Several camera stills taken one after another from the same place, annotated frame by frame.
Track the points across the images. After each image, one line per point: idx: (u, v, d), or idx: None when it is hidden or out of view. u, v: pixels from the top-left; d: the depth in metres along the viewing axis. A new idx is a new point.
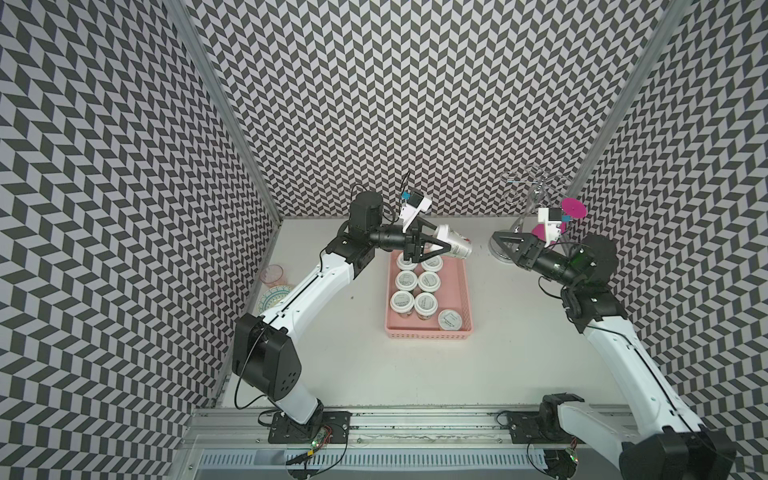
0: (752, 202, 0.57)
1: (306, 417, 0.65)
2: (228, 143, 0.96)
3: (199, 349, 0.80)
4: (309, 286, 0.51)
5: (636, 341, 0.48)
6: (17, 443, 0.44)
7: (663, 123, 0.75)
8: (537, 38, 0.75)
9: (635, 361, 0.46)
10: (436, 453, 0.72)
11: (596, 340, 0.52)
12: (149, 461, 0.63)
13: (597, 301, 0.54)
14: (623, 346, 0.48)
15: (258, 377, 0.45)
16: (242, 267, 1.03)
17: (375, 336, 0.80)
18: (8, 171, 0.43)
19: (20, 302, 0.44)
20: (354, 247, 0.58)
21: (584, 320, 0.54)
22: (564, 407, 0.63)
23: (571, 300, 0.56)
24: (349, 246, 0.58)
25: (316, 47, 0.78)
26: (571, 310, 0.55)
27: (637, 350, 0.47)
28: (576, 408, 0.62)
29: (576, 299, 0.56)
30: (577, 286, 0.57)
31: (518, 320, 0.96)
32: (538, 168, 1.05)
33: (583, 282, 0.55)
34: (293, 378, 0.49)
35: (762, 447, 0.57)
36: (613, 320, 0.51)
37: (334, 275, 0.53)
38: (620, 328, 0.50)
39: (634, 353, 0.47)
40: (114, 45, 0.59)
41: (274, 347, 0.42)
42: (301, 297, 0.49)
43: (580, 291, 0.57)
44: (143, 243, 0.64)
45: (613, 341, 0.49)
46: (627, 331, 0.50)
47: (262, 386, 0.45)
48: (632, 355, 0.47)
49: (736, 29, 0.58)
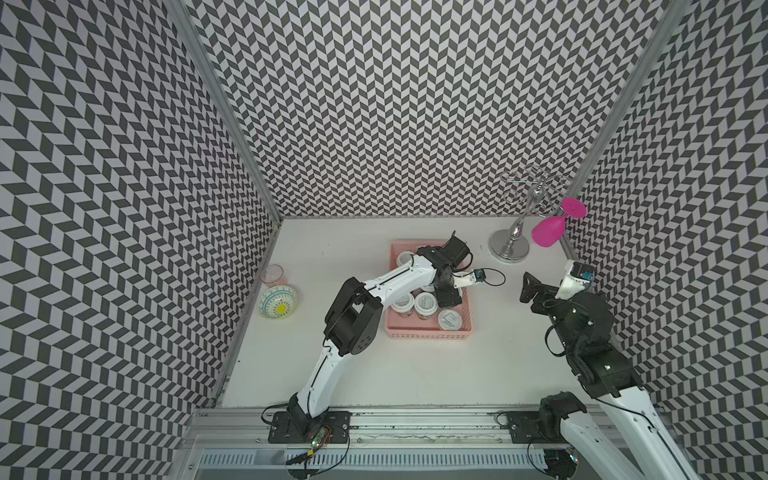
0: (752, 202, 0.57)
1: (316, 412, 0.66)
2: (228, 143, 0.96)
3: (199, 349, 0.80)
4: (402, 273, 0.62)
5: (655, 418, 0.46)
6: (17, 442, 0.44)
7: (663, 123, 0.75)
8: (537, 38, 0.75)
9: (657, 445, 0.44)
10: (437, 453, 0.72)
11: (615, 414, 0.49)
12: (149, 461, 0.63)
13: (610, 367, 0.51)
14: (645, 427, 0.46)
15: (343, 332, 0.56)
16: (241, 267, 1.01)
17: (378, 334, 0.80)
18: (8, 171, 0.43)
19: (20, 302, 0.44)
20: (436, 257, 0.68)
21: (602, 387, 0.50)
22: (568, 423, 0.62)
23: (583, 367, 0.52)
24: (431, 256, 0.68)
25: (316, 47, 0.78)
26: (585, 376, 0.51)
27: (657, 430, 0.45)
28: (584, 432, 0.60)
29: (587, 364, 0.52)
30: (582, 350, 0.54)
31: (520, 322, 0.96)
32: (538, 168, 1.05)
33: (587, 343, 0.52)
34: (366, 341, 0.58)
35: (762, 447, 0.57)
36: (631, 395, 0.48)
37: (421, 272, 0.64)
38: (637, 405, 0.47)
39: (655, 434, 0.45)
40: (114, 45, 0.59)
41: (369, 310, 0.53)
42: (394, 278, 0.60)
43: (586, 353, 0.54)
44: (143, 243, 0.64)
45: (634, 420, 0.46)
46: (645, 405, 0.47)
47: (345, 339, 0.56)
48: (654, 438, 0.45)
49: (736, 28, 0.58)
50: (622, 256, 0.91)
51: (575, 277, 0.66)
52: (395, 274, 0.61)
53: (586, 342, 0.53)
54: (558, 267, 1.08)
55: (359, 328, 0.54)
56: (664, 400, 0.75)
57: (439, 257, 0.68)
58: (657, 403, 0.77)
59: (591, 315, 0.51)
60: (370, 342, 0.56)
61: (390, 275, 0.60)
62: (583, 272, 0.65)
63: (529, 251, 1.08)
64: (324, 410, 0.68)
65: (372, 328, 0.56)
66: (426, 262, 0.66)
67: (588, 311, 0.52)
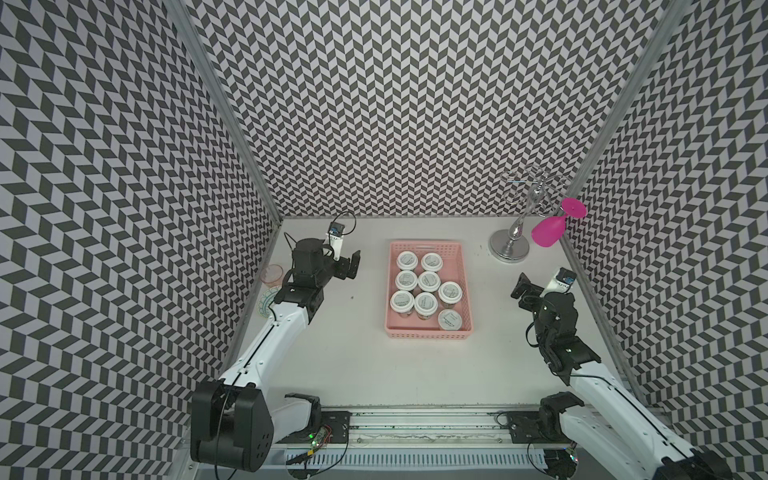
0: (752, 202, 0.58)
1: (304, 423, 0.65)
2: (228, 143, 0.96)
3: (199, 349, 0.80)
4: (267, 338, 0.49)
5: (614, 382, 0.53)
6: (17, 442, 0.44)
7: (663, 123, 0.75)
8: (537, 38, 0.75)
9: (618, 400, 0.50)
10: (436, 453, 0.72)
11: (582, 385, 0.55)
12: (149, 461, 0.63)
13: (571, 350, 0.60)
14: (605, 387, 0.52)
15: (231, 446, 0.40)
16: (242, 267, 1.03)
17: (304, 370, 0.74)
18: (8, 171, 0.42)
19: (20, 302, 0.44)
20: (303, 293, 0.59)
21: (566, 372, 0.59)
22: (567, 417, 0.62)
23: (552, 356, 0.61)
24: (298, 294, 0.58)
25: (316, 47, 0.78)
26: (554, 364, 0.60)
27: (617, 389, 0.52)
28: (583, 421, 0.60)
29: (555, 354, 0.61)
30: (552, 341, 0.63)
31: (519, 321, 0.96)
32: (538, 168, 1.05)
33: (556, 335, 0.61)
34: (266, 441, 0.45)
35: (762, 447, 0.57)
36: (590, 366, 0.56)
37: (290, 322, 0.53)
38: (597, 372, 0.55)
39: (614, 391, 0.52)
40: (114, 45, 0.59)
41: (245, 405, 0.40)
42: (260, 350, 0.47)
43: (557, 344, 0.63)
44: (143, 243, 0.64)
45: (595, 384, 0.53)
46: (604, 374, 0.55)
47: (238, 453, 0.41)
48: (615, 395, 0.51)
49: (736, 29, 0.58)
50: (622, 256, 0.91)
51: (559, 280, 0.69)
52: (259, 341, 0.49)
53: (556, 335, 0.61)
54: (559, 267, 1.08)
55: (247, 434, 0.40)
56: (664, 400, 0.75)
57: (304, 291, 0.59)
58: (657, 403, 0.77)
59: (559, 311, 0.60)
60: (270, 438, 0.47)
61: (256, 346, 0.48)
62: (566, 276, 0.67)
63: (529, 250, 1.08)
64: (316, 400, 0.70)
65: (261, 426, 0.43)
66: (289, 305, 0.56)
67: (558, 308, 0.60)
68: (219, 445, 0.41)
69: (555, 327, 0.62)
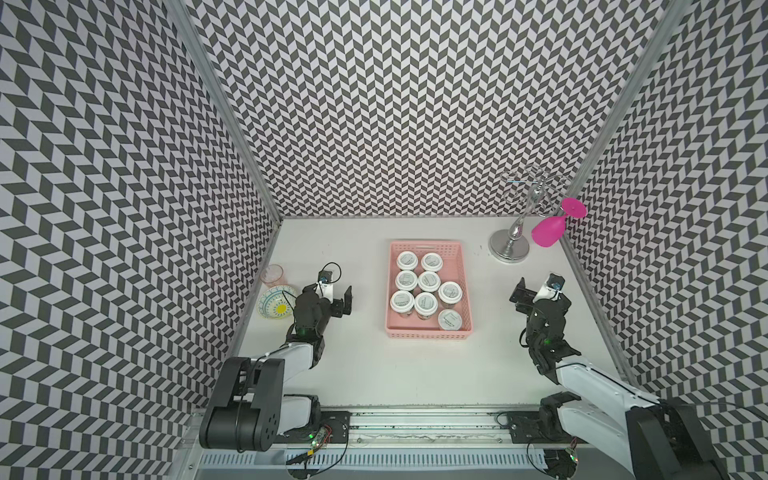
0: (752, 202, 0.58)
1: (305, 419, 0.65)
2: (228, 143, 0.96)
3: (199, 349, 0.80)
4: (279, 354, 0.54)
5: (587, 362, 0.60)
6: (17, 442, 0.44)
7: (663, 123, 0.75)
8: (537, 38, 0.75)
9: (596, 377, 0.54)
10: (437, 453, 0.72)
11: (567, 374, 0.60)
12: (149, 460, 0.63)
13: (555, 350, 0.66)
14: (584, 369, 0.57)
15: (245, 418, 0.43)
16: (241, 267, 1.01)
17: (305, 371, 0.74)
18: (8, 171, 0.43)
19: (20, 302, 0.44)
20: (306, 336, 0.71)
21: (551, 373, 0.64)
22: (564, 410, 0.63)
23: (540, 359, 0.65)
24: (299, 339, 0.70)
25: (316, 47, 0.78)
26: (541, 365, 0.65)
27: (592, 368, 0.57)
28: (577, 410, 0.62)
29: (543, 357, 0.66)
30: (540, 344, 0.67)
31: (519, 321, 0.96)
32: (538, 168, 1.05)
33: (544, 340, 0.66)
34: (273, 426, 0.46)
35: (762, 447, 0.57)
36: (569, 358, 0.62)
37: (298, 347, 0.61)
38: (573, 359, 0.61)
39: (591, 370, 0.57)
40: (114, 45, 0.59)
41: (269, 369, 0.46)
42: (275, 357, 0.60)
43: (544, 347, 0.68)
44: (143, 243, 0.64)
45: (576, 368, 0.58)
46: (580, 359, 0.61)
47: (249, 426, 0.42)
48: (593, 374, 0.55)
49: (736, 29, 0.58)
50: (622, 256, 0.91)
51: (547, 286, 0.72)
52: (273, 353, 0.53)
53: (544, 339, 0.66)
54: (559, 267, 1.08)
55: (266, 397, 0.44)
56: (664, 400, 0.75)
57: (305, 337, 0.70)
58: None
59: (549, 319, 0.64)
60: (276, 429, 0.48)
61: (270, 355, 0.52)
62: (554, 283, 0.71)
63: (529, 250, 1.08)
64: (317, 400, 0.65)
65: (274, 403, 0.46)
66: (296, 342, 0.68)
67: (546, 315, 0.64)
68: (235, 422, 0.42)
69: (545, 332, 0.66)
